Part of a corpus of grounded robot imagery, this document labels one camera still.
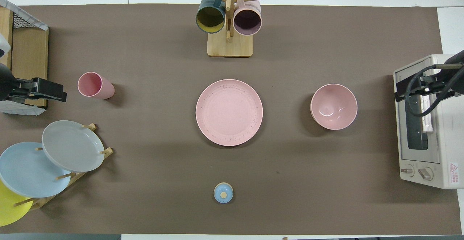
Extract yellow plate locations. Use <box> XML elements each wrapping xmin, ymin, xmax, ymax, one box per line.
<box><xmin>0</xmin><ymin>179</ymin><xmax>34</xmax><ymax>227</ymax></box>

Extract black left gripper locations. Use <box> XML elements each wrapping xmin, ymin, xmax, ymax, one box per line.
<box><xmin>11</xmin><ymin>78</ymin><xmax>67</xmax><ymax>103</ymax></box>

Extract pink plastic cup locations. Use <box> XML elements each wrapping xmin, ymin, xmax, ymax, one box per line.
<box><xmin>77</xmin><ymin>72</ymin><xmax>115</xmax><ymax>99</ymax></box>

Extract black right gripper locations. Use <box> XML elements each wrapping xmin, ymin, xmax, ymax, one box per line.
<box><xmin>395</xmin><ymin>64</ymin><xmax>463</xmax><ymax>102</ymax></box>

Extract wooden plate rack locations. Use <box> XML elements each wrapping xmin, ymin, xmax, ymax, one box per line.
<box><xmin>14</xmin><ymin>123</ymin><xmax>114</xmax><ymax>211</ymax></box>

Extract brown table mat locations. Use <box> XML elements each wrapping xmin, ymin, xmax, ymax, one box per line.
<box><xmin>0</xmin><ymin>4</ymin><xmax>463</xmax><ymax>235</ymax></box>

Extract beige toaster oven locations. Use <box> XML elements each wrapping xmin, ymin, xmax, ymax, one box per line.
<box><xmin>393</xmin><ymin>54</ymin><xmax>464</xmax><ymax>189</ymax></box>

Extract blue jar with cork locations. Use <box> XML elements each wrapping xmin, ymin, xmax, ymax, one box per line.
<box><xmin>214</xmin><ymin>182</ymin><xmax>234</xmax><ymax>204</ymax></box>

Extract white checked cloth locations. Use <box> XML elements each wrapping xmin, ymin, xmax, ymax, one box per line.
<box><xmin>0</xmin><ymin>100</ymin><xmax>47</xmax><ymax>116</ymax></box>

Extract dark green mug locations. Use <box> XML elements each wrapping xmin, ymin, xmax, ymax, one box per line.
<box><xmin>196</xmin><ymin>0</ymin><xmax>226</xmax><ymax>34</ymax></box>

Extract light blue plate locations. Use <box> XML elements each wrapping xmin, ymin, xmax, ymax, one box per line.
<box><xmin>0</xmin><ymin>142</ymin><xmax>71</xmax><ymax>198</ymax></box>

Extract wooden mug tree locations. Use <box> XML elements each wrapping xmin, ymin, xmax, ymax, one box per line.
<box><xmin>195</xmin><ymin>0</ymin><xmax>265</xmax><ymax>58</ymax></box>

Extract pink mug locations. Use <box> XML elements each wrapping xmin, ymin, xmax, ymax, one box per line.
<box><xmin>233</xmin><ymin>0</ymin><xmax>262</xmax><ymax>36</ymax></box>

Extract pink bowl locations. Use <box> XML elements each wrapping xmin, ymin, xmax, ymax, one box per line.
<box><xmin>310</xmin><ymin>84</ymin><xmax>358</xmax><ymax>131</ymax></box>

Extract gray plate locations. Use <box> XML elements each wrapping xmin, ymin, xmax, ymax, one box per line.
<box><xmin>42</xmin><ymin>120</ymin><xmax>105</xmax><ymax>173</ymax></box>

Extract pink speckled plate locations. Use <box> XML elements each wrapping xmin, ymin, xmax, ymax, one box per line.
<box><xmin>196</xmin><ymin>79</ymin><xmax>264</xmax><ymax>147</ymax></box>

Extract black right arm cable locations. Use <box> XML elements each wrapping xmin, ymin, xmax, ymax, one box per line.
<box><xmin>405</xmin><ymin>65</ymin><xmax>464</xmax><ymax>117</ymax></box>

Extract white rimmed wire basket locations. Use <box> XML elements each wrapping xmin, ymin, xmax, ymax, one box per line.
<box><xmin>0</xmin><ymin>0</ymin><xmax>49</xmax><ymax>31</ymax></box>

